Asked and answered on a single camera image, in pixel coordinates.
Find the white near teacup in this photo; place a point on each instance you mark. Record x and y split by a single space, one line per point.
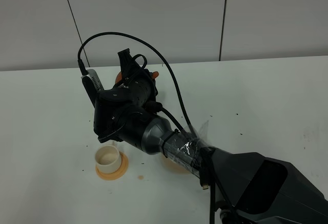
108 159

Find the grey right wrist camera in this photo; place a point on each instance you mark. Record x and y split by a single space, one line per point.
92 84

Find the beige teapot saucer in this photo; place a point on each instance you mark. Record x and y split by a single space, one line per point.
172 167

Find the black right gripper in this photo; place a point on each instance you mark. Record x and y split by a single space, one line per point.
135 86

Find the orange near coaster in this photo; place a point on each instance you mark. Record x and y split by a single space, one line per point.
118 173

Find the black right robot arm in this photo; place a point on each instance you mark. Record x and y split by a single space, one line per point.
244 188

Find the brown clay teapot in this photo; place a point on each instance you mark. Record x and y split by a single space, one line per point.
155 74

